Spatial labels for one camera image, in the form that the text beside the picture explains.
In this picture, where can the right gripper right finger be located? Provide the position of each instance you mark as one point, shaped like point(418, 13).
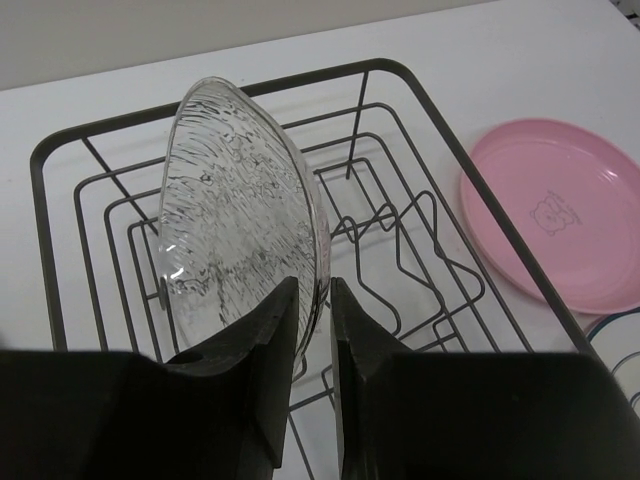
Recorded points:
point(403, 414)

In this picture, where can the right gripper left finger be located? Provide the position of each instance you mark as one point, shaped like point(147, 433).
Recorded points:
point(215, 411)

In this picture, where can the clear glass plate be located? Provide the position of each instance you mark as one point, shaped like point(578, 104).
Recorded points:
point(239, 212)

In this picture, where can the white plate dark rim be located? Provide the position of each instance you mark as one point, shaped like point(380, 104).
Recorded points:
point(615, 339)

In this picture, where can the pink plastic plate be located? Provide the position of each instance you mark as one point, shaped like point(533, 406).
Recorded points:
point(573, 196)

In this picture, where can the dark wire dish rack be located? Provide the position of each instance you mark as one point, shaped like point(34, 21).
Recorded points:
point(346, 225)

